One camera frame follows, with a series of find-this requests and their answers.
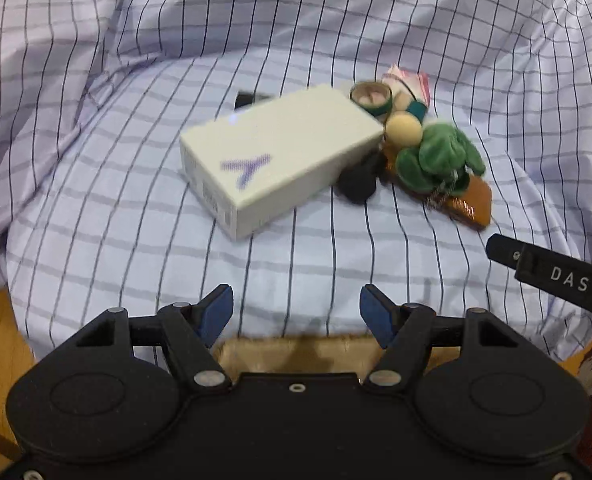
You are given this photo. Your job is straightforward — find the checked light blue bedsheet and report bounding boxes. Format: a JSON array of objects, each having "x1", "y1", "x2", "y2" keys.
[{"x1": 0, "y1": 0, "x2": 592, "y2": 363}]

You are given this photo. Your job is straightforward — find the small black block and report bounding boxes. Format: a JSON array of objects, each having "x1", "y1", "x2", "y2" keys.
[{"x1": 235, "y1": 91, "x2": 273, "y2": 110}]

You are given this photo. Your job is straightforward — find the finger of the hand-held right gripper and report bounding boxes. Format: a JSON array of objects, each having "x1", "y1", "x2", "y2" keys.
[{"x1": 486, "y1": 233, "x2": 592, "y2": 322}]

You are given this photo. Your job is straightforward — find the white cardboard box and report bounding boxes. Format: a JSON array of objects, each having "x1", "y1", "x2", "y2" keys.
[{"x1": 179, "y1": 85, "x2": 385, "y2": 241}]

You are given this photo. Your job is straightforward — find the brown furry mat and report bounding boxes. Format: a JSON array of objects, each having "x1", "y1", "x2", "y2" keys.
[{"x1": 212, "y1": 335, "x2": 385, "y2": 377}]

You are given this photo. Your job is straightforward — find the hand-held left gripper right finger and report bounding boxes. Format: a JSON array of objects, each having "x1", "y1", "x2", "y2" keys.
[{"x1": 360, "y1": 284, "x2": 519, "y2": 394}]

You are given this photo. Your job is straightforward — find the brown snack packet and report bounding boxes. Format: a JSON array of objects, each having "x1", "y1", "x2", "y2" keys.
[{"x1": 380, "y1": 152, "x2": 493, "y2": 231}]

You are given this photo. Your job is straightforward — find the green tape roll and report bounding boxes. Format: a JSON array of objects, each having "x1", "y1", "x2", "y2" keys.
[{"x1": 350, "y1": 81, "x2": 394, "y2": 115}]

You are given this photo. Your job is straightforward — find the green plush toy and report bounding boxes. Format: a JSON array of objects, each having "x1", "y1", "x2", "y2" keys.
[{"x1": 385, "y1": 112, "x2": 487, "y2": 211}]

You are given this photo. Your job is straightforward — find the pink and white packet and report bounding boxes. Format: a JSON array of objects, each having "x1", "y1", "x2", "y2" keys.
[{"x1": 381, "y1": 64, "x2": 431, "y2": 107}]

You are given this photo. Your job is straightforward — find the black fabric pouch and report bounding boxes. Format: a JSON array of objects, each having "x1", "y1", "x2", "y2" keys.
[{"x1": 335, "y1": 152, "x2": 387, "y2": 205}]

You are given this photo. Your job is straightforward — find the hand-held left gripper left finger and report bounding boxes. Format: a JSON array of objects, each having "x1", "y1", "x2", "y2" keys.
[{"x1": 76, "y1": 284, "x2": 233, "y2": 394}]

